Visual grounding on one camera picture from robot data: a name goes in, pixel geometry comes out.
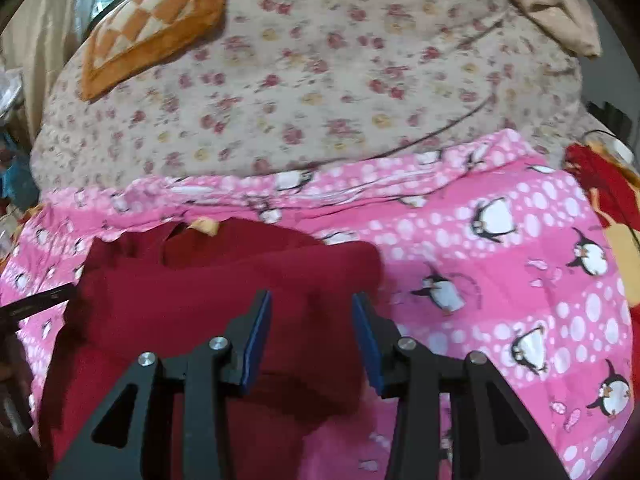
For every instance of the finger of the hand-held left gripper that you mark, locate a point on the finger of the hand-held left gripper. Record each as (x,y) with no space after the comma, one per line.
(35,302)

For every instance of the pink penguin print blanket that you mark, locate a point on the pink penguin print blanket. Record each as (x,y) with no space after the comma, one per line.
(500,270)

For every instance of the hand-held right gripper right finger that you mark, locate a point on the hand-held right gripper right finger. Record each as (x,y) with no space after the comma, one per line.
(369,345)

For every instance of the dark red garment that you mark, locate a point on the dark red garment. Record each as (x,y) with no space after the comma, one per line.
(210,280)

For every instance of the beige cloth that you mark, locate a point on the beige cloth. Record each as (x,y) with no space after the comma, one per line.
(550,0)

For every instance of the beige curtain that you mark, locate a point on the beige curtain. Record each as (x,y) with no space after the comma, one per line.
(45,40)

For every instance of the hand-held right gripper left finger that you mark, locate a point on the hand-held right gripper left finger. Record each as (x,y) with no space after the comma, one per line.
(256,345)

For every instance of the floral quilt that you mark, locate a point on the floral quilt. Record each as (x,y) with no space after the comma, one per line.
(350,75)

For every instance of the black object by wall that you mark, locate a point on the black object by wall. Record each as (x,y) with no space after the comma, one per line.
(610,117)

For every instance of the orange checkered cushion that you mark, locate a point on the orange checkered cushion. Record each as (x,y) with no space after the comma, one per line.
(150,25)

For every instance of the red and yellow printed blanket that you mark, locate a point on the red and yellow printed blanket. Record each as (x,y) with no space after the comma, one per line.
(607,195)

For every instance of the blue plastic bag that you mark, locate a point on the blue plastic bag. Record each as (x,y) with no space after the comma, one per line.
(17,177)

